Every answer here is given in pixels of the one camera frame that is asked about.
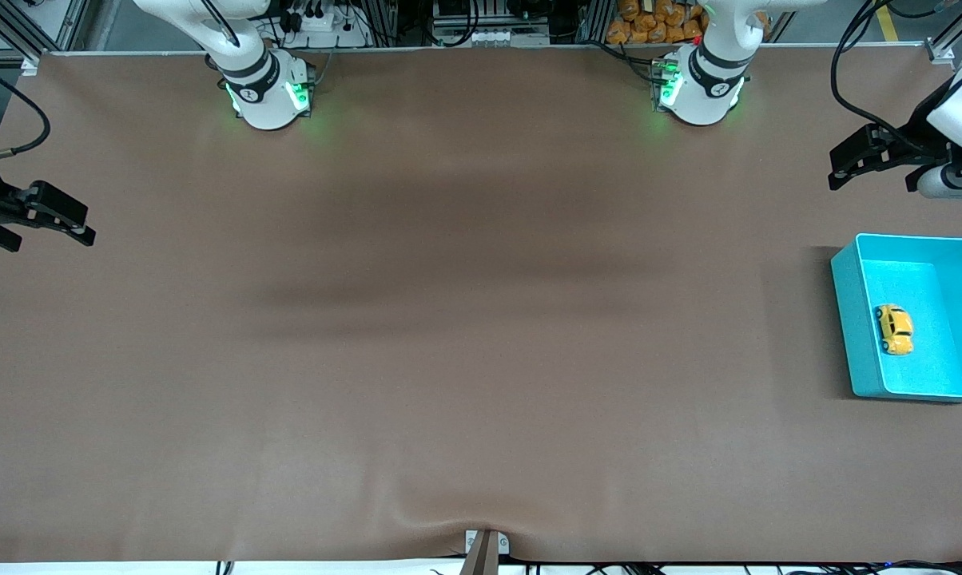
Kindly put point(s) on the white mat corner clamp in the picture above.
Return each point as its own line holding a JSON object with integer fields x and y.
{"x": 29, "y": 67}
{"x": 940, "y": 53}

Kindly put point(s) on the grey metal mount bracket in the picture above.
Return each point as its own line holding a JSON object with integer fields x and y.
{"x": 486, "y": 555}

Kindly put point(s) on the orange snack packets pile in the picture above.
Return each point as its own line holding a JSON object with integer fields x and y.
{"x": 637, "y": 24}

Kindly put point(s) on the white power strip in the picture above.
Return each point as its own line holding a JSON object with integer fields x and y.
{"x": 321, "y": 28}

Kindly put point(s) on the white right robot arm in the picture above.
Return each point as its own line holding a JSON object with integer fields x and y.
{"x": 265, "y": 96}

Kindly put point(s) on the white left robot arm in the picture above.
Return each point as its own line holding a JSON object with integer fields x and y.
{"x": 709, "y": 88}

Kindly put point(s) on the yellow beetle toy car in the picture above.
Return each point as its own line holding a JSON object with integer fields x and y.
{"x": 896, "y": 331}

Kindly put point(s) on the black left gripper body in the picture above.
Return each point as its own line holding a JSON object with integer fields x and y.
{"x": 917, "y": 146}

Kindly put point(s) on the aluminium frame strut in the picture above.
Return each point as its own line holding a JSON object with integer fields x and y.
{"x": 956, "y": 28}
{"x": 73, "y": 24}

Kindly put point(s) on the teal plastic storage box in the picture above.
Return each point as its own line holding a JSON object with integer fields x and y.
{"x": 960, "y": 335}

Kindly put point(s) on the brown table mat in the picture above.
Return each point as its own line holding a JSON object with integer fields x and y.
{"x": 481, "y": 359}

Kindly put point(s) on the white connector strip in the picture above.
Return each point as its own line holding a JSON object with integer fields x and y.
{"x": 489, "y": 37}

